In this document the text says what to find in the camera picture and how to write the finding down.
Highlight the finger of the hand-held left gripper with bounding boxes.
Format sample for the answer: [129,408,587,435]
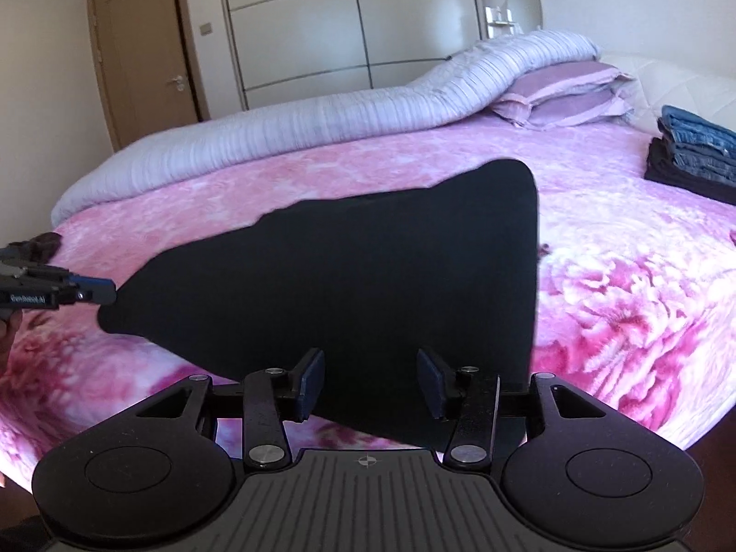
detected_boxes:
[60,289,117,305]
[26,267,115,292]

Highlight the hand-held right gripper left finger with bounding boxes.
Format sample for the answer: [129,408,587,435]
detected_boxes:
[135,348,326,469]

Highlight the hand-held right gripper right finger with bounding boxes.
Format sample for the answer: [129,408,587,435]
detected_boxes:
[416,348,610,466]

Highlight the black zip-neck sweatshirt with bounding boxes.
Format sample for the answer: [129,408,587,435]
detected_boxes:
[97,158,541,452]

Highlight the person's left hand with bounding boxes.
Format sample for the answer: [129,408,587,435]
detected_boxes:
[0,313,22,364]

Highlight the dark cloth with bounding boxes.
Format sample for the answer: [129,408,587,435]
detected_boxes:
[14,231,63,259]

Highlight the brown wooden door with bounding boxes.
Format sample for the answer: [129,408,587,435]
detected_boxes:
[86,0,211,153]

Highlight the white striped quilt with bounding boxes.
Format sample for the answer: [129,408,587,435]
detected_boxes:
[51,29,604,228]

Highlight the purple pillow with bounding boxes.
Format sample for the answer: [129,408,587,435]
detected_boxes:
[489,89,633,130]
[506,60,636,107]

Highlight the folded black pants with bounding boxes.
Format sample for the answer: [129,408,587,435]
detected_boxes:
[644,138,736,206]

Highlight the white wardrobe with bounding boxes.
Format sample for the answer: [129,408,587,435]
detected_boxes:
[215,0,484,111]

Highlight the folded grey-blue jeans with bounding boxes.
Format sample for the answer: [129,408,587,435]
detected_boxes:
[670,143,736,183]

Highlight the folded blue jeans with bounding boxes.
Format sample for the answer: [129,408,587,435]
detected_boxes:
[658,104,736,147]

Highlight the white padded headboard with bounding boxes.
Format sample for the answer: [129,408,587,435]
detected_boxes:
[598,53,736,127]

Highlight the white wall shelf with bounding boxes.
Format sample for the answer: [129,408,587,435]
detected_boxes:
[483,6,518,38]

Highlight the round wall mirror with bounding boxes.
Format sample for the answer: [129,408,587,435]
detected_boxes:
[506,0,544,32]

